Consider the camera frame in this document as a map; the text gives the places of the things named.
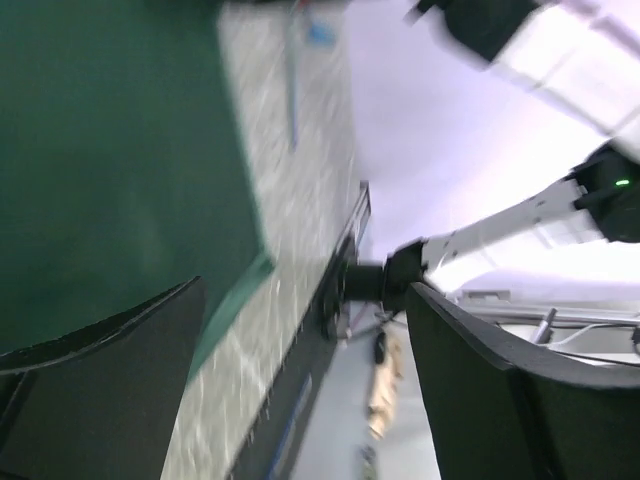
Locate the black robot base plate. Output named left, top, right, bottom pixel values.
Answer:
left=226, top=181, right=371, bottom=480

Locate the iridescent rainbow metal spoon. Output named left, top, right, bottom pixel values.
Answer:
left=284, top=1, right=301, bottom=152

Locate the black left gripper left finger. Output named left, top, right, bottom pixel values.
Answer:
left=1, top=277, right=205, bottom=480

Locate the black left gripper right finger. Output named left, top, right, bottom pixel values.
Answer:
left=406, top=284, right=639, bottom=480

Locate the blue metal fork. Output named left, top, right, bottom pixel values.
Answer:
left=306, top=17, right=337, bottom=48

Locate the dark green cloth napkin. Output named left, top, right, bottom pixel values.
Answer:
left=1, top=1, right=272, bottom=366

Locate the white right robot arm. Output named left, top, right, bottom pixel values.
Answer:
left=344, top=1, right=639, bottom=312

